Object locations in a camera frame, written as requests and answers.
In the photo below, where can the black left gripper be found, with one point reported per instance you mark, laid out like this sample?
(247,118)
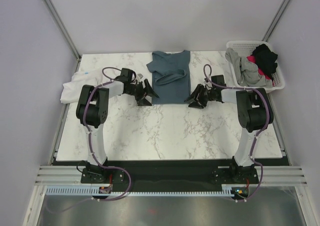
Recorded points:
(142,101)

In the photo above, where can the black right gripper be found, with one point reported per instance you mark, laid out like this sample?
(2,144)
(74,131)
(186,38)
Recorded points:
(199,89)

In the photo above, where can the teal blue polo shirt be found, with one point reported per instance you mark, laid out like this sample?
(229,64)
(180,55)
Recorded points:
(170,77)

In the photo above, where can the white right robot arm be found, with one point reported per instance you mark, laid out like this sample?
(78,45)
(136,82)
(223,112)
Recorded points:
(254,113)

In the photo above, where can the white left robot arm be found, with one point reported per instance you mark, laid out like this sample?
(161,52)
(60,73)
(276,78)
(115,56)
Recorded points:
(93,107)

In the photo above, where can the grey t shirt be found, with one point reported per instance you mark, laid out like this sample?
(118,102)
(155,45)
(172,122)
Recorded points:
(246,72)

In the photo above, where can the white folded t shirt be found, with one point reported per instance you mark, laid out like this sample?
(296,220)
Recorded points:
(72,90)

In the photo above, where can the black t shirt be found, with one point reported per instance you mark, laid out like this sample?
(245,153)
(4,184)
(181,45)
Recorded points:
(265,60)

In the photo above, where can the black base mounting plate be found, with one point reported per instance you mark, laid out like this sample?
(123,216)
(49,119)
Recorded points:
(200,175)

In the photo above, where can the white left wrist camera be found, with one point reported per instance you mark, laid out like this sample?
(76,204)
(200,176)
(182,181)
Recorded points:
(139,77)

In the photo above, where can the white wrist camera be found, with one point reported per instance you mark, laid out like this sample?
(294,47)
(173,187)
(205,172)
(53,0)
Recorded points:
(139,77)
(207,82)

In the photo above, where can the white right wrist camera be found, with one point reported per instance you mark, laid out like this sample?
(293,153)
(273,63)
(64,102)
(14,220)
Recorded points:
(207,82)

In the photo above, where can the aluminium frame rail left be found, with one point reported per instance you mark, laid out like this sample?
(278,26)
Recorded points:
(63,30)

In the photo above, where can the aluminium frame rail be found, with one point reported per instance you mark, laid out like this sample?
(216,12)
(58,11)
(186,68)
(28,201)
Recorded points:
(63,30)
(276,19)

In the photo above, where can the aluminium front frame rails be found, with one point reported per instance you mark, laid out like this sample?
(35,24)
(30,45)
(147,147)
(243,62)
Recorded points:
(272,176)

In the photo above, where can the aluminium frame rail right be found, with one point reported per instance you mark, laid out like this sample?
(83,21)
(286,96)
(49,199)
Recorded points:
(276,19)

